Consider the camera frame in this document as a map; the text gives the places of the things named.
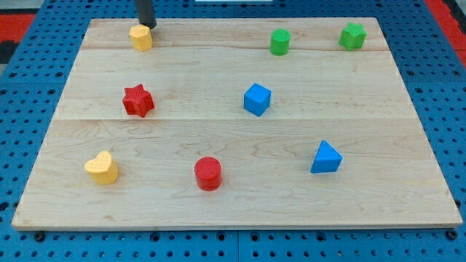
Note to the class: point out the yellow heart block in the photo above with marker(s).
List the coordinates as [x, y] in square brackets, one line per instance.
[102, 169]

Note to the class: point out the light wooden board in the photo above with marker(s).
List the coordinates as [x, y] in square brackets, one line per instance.
[197, 73]

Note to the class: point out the blue cube block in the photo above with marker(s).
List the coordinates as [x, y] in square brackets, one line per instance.
[256, 99]

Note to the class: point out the red cylinder block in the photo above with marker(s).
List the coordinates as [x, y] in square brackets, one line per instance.
[208, 173]

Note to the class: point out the blue triangle block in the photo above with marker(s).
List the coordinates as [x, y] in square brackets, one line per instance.
[327, 159]

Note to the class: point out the red star block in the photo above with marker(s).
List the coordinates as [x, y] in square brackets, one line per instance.
[137, 101]

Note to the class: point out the green cylinder block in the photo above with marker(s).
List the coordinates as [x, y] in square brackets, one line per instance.
[279, 42]

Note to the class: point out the yellow hexagon block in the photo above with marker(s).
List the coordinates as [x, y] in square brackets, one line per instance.
[140, 36]

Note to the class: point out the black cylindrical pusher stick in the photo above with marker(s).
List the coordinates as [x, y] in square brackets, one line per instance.
[146, 13]

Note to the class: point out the green star block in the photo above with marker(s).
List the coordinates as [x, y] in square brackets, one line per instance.
[352, 36]

